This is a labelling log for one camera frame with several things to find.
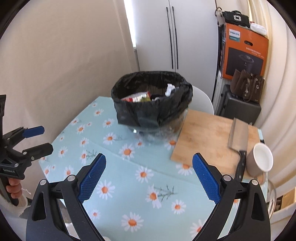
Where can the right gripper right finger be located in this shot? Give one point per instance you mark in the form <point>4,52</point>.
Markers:
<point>251,221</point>

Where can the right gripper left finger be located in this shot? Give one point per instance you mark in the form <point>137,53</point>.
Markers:
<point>45,221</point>

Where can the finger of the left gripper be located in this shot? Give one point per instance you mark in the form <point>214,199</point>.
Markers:
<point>32,132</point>
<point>37,152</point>

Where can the red snack wrapper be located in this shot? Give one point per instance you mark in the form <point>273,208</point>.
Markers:
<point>138,97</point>

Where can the black cloth sock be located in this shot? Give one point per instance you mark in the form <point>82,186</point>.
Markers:
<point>155,97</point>

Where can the white tissue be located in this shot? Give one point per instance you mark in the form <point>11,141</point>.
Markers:
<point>169,89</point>

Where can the white sleeve forearm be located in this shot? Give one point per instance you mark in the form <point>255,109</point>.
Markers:
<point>14,210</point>

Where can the black trash bag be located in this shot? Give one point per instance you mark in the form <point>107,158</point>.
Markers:
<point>151,114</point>

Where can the person's left hand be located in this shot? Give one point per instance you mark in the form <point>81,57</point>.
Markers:
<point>14,187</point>

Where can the beige ceramic mug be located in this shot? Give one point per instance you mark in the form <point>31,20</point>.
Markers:
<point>259,161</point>

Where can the daisy pattern blue tablecloth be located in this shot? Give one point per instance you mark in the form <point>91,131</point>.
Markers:
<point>142,194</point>

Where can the wooden cutting board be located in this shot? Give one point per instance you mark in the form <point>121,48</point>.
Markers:
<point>206,134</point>

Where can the black suitcase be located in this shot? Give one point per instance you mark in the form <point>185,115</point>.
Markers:
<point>231,106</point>

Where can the clear glass bowl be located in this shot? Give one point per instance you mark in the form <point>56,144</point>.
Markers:
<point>167,131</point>

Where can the white chair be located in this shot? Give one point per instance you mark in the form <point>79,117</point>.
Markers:
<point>201,102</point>

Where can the orange Philips appliance box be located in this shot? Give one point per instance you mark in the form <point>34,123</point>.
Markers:
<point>242,49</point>

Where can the white cabinet doors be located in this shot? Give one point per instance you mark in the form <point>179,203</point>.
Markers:
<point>178,36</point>

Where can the black pouch on box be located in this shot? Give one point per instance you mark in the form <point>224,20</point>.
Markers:
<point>236,18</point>

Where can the steel cleaver black handle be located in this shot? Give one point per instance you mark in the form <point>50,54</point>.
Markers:
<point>238,141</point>

